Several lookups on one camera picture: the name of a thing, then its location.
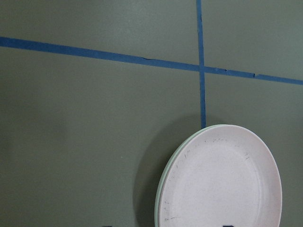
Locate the cream white plate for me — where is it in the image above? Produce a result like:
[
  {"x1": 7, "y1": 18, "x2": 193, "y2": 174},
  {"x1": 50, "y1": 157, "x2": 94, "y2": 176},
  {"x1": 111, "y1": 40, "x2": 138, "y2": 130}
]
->
[{"x1": 154, "y1": 125, "x2": 215, "y2": 227}]

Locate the pink plate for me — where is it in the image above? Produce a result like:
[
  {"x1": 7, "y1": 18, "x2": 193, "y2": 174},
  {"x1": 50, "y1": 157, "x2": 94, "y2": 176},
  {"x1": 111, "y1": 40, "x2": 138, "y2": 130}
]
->
[{"x1": 159, "y1": 124, "x2": 282, "y2": 227}]

